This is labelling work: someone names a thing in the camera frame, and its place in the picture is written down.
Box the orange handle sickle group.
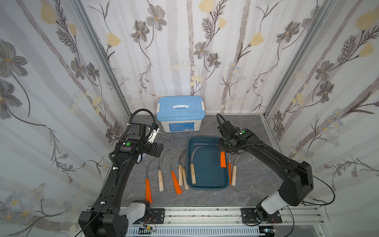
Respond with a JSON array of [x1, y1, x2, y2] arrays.
[[220, 152, 227, 168]]

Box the wooden handle sickle group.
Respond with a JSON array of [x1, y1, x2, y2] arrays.
[[190, 146, 202, 184]]

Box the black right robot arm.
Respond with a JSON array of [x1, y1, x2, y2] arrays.
[[218, 121, 314, 223]]

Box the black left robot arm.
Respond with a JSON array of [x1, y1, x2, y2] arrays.
[[78, 135, 164, 237]]

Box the white storage box blue lid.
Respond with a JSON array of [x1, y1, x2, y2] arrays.
[[157, 96, 205, 133]]

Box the teal plastic storage bin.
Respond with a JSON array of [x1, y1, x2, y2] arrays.
[[186, 136, 230, 190]]

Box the bagged blue face masks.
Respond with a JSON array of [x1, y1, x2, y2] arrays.
[[133, 155, 143, 168]]

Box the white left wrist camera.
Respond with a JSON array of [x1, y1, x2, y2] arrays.
[[148, 127, 160, 143]]

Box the thin orange handle sickle right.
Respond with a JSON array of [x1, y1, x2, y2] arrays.
[[228, 155, 233, 185]]

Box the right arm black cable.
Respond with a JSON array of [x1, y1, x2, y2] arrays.
[[216, 113, 336, 237]]

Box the wooden handle sickle right side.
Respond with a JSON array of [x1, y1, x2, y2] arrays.
[[231, 152, 247, 186]]

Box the orange handle sickle far left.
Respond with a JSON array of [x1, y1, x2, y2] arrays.
[[145, 158, 156, 203]]

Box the wooden handle sickle beside bin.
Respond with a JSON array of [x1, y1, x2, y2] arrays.
[[182, 149, 189, 190]]

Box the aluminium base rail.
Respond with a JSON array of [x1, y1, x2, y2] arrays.
[[85, 205, 331, 237]]

